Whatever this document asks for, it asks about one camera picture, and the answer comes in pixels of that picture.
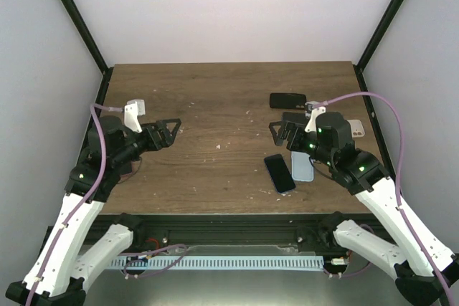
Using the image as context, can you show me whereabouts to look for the light blue phone case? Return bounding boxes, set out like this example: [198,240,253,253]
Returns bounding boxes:
[291,151,314,183]

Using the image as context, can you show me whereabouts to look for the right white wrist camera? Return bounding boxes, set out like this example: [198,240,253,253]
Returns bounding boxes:
[304,101,326,133]

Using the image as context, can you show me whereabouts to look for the black phone case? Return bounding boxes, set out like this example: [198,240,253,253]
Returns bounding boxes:
[269,92,307,110]

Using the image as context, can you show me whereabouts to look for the light blue slotted cable duct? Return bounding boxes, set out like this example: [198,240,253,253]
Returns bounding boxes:
[106,255,324,272]

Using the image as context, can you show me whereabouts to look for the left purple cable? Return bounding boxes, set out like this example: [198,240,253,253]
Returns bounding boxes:
[23,103,125,306]

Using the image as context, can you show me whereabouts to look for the white phone case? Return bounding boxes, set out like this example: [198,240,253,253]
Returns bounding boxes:
[348,120,365,138]

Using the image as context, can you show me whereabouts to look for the black frame post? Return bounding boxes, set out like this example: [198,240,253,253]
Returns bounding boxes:
[38,0,110,75]
[356,0,404,71]

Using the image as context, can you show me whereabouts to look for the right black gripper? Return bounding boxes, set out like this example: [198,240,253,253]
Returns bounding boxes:
[270,120,335,166]

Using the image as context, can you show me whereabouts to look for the maroon phone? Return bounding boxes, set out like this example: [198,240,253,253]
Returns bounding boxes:
[118,161,133,178]

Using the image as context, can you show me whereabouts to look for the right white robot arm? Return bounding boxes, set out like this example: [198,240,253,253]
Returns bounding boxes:
[269,112,458,305]

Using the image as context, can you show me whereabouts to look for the right black frame post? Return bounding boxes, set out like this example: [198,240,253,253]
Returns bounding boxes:
[356,0,404,71]

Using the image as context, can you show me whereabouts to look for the blue phone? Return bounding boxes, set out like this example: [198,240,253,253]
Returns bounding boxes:
[264,154,295,193]

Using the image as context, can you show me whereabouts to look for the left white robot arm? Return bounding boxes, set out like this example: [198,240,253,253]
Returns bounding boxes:
[6,115,181,305]

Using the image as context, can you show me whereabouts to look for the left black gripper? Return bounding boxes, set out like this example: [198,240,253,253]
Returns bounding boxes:
[113,119,183,168]

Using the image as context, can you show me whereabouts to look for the left black frame post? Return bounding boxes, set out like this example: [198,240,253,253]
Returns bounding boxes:
[38,0,110,75]

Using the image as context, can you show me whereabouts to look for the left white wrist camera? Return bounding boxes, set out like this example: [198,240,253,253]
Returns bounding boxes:
[123,99,146,133]

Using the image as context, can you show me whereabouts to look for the black aluminium frame rail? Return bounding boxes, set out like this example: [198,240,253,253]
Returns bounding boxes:
[46,214,424,249]

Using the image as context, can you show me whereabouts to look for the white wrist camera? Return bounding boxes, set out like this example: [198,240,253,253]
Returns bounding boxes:
[123,99,146,133]
[304,101,326,133]

